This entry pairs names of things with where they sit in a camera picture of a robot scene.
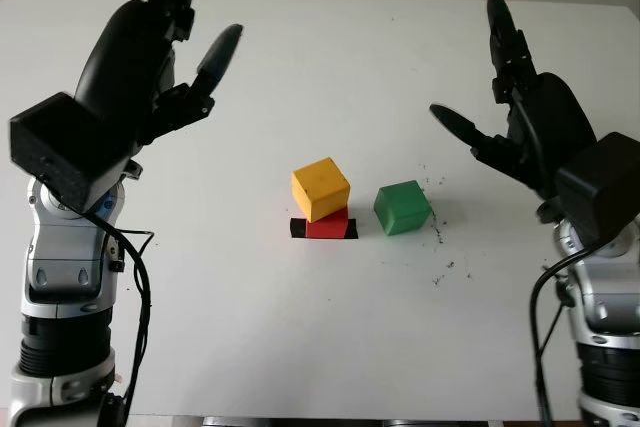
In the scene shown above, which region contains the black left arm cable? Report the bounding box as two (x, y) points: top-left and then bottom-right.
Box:
(84, 211), (155, 427)

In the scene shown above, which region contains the yellow block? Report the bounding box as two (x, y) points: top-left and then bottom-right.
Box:
(291, 157), (352, 223)

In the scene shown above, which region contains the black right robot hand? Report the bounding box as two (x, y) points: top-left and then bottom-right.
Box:
(429, 0), (599, 203)

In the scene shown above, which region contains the red block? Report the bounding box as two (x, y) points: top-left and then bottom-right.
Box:
(305, 206), (351, 240)

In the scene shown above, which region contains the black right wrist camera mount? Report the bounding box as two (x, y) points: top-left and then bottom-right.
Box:
(554, 131), (640, 248)

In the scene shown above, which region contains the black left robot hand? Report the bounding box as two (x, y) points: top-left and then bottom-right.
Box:
(73, 0), (245, 148)

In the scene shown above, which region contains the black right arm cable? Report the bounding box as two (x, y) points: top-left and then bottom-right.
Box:
(529, 246), (601, 427)

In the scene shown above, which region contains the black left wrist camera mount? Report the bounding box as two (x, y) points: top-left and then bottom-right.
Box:
(8, 92), (141, 214)

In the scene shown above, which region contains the green block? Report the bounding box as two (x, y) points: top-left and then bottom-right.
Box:
(373, 180), (432, 238)

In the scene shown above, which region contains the black tape mark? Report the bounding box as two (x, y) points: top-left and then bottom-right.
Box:
(289, 217), (359, 240)

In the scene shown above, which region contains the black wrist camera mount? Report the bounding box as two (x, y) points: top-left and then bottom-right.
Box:
(8, 92), (141, 214)
(554, 131), (640, 248)

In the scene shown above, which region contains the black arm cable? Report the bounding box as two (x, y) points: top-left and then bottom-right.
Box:
(529, 246), (601, 427)
(84, 211), (155, 427)

